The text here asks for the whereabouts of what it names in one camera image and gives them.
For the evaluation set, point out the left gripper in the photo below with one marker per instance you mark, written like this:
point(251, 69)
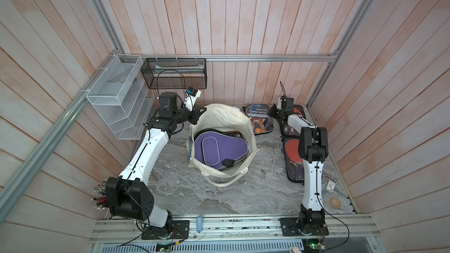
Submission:
point(195, 114)

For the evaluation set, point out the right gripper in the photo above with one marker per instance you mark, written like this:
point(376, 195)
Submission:
point(271, 110)

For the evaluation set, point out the red paddle case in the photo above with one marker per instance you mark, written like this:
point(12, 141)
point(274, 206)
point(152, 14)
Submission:
point(299, 118)
point(293, 162)

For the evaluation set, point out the Deerway paddle set pack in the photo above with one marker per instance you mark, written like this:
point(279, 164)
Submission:
point(261, 122)

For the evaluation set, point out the canvas tote bag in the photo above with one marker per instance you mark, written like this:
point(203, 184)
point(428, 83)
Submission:
point(223, 118)

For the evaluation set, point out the purple paddle cover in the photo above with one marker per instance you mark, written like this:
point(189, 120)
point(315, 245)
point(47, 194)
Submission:
point(219, 151)

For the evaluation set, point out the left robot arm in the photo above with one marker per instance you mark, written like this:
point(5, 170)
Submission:
point(128, 194)

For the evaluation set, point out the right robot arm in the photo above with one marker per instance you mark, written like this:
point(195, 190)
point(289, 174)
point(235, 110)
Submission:
point(313, 150)

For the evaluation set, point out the black mesh basket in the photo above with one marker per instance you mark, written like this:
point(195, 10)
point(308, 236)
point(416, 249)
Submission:
point(174, 73)

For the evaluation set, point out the small white tag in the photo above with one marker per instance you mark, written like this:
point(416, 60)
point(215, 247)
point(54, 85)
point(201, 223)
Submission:
point(331, 186)

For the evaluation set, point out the small blue cylinder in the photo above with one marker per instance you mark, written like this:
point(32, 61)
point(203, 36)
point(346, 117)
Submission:
point(199, 224)

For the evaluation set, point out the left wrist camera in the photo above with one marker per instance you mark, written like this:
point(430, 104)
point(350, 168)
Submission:
point(192, 94)

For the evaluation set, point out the white wire mesh shelf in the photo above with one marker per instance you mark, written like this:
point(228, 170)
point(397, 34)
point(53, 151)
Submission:
point(120, 96)

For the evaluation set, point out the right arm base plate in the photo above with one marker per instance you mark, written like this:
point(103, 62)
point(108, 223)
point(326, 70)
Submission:
point(292, 227)

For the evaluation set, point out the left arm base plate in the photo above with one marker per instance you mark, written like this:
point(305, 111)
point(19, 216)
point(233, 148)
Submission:
point(177, 230)

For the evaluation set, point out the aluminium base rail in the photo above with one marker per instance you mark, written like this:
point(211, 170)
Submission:
point(239, 233)

